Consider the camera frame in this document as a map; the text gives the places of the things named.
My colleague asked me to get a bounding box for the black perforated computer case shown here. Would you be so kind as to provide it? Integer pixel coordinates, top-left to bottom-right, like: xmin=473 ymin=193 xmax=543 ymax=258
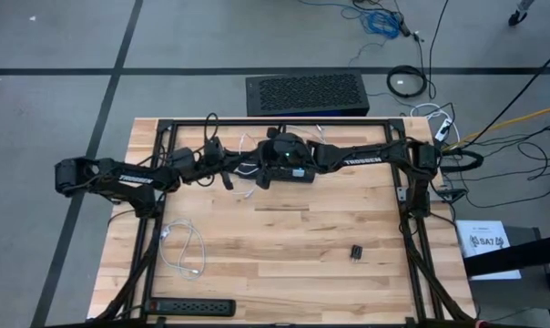
xmin=245 ymin=70 xmax=371 ymax=118

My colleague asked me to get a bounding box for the long thin black cable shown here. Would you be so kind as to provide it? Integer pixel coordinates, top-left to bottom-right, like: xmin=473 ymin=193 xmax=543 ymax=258
xmin=465 ymin=41 xmax=550 ymax=148

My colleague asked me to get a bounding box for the black angled beam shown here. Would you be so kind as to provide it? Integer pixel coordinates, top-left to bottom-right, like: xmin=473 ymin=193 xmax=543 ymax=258
xmin=463 ymin=231 xmax=550 ymax=279

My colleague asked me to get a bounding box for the thick yellow cable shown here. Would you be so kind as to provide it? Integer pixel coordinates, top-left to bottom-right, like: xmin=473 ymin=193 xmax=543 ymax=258
xmin=441 ymin=103 xmax=550 ymax=152

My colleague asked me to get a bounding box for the black wide power strip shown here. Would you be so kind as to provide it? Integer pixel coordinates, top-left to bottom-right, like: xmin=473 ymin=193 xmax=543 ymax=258
xmin=236 ymin=161 xmax=316 ymax=185

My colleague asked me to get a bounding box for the black metal table frame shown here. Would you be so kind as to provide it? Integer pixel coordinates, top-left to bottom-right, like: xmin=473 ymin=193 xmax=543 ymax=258
xmin=90 ymin=117 xmax=479 ymax=328

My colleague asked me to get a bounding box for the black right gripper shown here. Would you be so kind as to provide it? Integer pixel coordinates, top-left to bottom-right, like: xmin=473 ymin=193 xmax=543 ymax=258
xmin=255 ymin=128 xmax=315 ymax=190

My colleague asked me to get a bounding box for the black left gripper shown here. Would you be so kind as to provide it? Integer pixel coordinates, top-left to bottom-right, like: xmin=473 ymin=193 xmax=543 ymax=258
xmin=197 ymin=149 xmax=263 ymax=191

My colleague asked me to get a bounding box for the white power cord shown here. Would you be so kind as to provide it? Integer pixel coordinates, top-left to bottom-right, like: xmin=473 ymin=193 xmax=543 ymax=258
xmin=409 ymin=102 xmax=462 ymax=147

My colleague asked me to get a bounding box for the black left camera cable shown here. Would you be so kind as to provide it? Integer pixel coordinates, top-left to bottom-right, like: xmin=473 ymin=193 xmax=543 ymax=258
xmin=204 ymin=112 xmax=220 ymax=142

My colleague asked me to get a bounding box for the black caster wheel leg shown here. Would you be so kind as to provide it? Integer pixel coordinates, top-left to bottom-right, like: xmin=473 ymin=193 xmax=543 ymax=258
xmin=506 ymin=0 xmax=536 ymax=27

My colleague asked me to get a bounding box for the white printed paper sheet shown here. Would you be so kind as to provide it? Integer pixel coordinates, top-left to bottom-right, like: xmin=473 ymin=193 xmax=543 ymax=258
xmin=455 ymin=220 xmax=523 ymax=281

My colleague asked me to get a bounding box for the thick black cable loop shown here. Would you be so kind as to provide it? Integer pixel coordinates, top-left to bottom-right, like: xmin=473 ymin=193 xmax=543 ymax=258
xmin=440 ymin=149 xmax=484 ymax=174

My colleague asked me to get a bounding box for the white power strip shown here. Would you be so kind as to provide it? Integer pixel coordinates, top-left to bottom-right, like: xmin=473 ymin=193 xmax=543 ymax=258
xmin=433 ymin=117 xmax=453 ymax=143

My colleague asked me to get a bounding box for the gray metal cart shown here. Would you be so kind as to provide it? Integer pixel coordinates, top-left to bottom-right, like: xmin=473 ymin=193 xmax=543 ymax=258
xmin=456 ymin=222 xmax=550 ymax=328

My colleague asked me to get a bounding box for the blue cable bundle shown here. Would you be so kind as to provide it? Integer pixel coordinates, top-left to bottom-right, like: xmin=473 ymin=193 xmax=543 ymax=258
xmin=297 ymin=0 xmax=403 ymax=65

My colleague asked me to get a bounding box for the black slim power strip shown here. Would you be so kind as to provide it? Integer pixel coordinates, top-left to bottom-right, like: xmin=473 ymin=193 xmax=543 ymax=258
xmin=143 ymin=297 xmax=237 ymax=318

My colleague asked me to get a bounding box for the black coiled cable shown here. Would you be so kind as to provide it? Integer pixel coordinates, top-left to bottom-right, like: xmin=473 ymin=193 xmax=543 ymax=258
xmin=386 ymin=65 xmax=429 ymax=99

